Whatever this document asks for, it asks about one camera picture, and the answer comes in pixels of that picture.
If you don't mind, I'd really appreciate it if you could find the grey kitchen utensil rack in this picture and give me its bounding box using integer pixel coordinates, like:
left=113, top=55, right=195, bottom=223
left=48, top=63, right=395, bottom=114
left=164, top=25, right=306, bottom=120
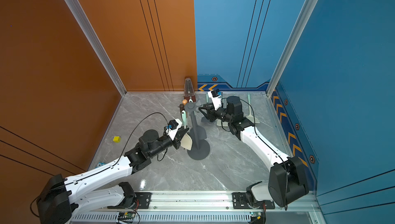
left=180, top=99, right=210, bottom=161

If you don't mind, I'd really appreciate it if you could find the cream spatula mint handle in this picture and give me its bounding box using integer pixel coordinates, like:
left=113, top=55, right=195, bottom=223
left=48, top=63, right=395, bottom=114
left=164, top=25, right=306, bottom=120
left=247, top=93, right=260, bottom=124

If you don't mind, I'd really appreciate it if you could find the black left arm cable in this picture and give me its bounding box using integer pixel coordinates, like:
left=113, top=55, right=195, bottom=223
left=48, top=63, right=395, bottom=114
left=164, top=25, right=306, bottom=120
left=115, top=112, right=170, bottom=166

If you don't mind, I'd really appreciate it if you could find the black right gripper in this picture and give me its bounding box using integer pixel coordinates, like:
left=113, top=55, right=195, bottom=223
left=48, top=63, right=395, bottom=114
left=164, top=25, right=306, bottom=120
left=199, top=102, right=234, bottom=124

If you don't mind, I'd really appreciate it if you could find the aluminium corner post right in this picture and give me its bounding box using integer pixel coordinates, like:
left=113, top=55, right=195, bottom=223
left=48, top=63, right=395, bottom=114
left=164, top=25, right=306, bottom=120
left=266, top=0, right=318, bottom=97

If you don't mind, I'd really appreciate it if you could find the aluminium corner post left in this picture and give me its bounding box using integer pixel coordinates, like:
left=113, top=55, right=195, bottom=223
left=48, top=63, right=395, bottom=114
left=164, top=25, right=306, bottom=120
left=64, top=0, right=127, bottom=96

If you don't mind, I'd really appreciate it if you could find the green circuit board right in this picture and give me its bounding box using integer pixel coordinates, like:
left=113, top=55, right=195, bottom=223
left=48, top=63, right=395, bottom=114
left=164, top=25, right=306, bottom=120
left=250, top=211, right=266, bottom=223

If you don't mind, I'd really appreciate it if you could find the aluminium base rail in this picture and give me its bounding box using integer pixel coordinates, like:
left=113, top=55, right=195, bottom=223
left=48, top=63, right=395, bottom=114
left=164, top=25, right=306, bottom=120
left=69, top=191, right=326, bottom=224

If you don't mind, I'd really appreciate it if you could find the small yellow cube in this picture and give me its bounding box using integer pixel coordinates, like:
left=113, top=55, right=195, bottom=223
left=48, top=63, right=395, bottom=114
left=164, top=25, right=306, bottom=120
left=113, top=136, right=120, bottom=143

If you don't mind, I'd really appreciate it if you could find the green circuit board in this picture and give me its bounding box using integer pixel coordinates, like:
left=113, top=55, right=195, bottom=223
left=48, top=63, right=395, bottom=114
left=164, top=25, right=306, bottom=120
left=250, top=211, right=266, bottom=223
left=117, top=212, right=136, bottom=222

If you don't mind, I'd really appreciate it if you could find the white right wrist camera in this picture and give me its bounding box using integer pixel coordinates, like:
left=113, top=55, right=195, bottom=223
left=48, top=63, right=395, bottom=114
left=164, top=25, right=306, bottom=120
left=208, top=89, right=223, bottom=111

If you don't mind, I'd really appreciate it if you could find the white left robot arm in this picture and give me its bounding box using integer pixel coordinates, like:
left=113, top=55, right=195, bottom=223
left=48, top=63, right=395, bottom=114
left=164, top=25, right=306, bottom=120
left=36, top=127, right=189, bottom=224

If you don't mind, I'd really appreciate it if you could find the red wooden metronome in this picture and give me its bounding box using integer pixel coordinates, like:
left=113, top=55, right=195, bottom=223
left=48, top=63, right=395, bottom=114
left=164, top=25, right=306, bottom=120
left=184, top=78, right=196, bottom=102

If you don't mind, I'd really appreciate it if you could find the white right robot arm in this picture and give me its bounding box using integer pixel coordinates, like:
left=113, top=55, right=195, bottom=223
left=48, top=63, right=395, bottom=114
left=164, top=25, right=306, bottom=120
left=199, top=90, right=309, bottom=208

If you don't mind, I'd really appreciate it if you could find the cream slotted turner mint handle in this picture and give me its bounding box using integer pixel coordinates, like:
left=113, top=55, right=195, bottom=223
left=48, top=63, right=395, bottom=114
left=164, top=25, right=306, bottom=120
left=181, top=110, right=193, bottom=151

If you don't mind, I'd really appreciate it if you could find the aluminium corner post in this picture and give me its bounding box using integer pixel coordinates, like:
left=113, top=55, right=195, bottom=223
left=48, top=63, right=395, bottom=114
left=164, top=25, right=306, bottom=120
left=266, top=0, right=318, bottom=97
left=64, top=0, right=127, bottom=96

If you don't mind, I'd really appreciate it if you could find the green circuit board left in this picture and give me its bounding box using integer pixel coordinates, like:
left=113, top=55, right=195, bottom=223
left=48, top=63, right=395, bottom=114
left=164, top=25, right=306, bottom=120
left=117, top=212, right=136, bottom=222

